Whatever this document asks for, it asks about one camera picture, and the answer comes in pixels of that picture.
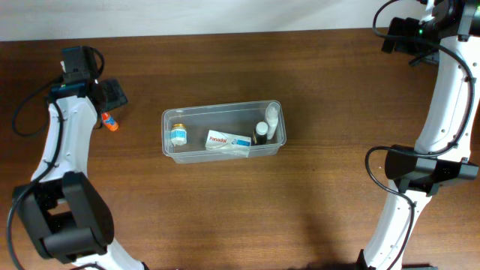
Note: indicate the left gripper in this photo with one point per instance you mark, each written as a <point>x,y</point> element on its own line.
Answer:
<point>111,94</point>

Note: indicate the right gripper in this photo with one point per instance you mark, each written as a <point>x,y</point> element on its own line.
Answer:
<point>424,58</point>

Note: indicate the orange tube white cap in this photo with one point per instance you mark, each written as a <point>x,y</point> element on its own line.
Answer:
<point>109,121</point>

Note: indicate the small jar gold lid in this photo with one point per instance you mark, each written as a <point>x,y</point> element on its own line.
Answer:
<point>178,135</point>

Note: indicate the white Panadol box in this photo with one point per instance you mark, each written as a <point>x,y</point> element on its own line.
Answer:
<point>228,143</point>

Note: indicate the dark bottle white cap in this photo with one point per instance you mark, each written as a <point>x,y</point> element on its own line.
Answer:
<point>260,133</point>

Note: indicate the white spray bottle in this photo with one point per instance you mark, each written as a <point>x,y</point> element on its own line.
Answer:
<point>272,115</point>

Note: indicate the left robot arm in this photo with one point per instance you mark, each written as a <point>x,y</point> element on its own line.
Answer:
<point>64,216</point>

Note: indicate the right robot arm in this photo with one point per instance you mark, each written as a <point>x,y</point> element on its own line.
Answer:
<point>448,36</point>

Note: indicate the clear plastic container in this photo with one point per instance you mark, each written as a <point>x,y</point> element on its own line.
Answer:
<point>235,118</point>

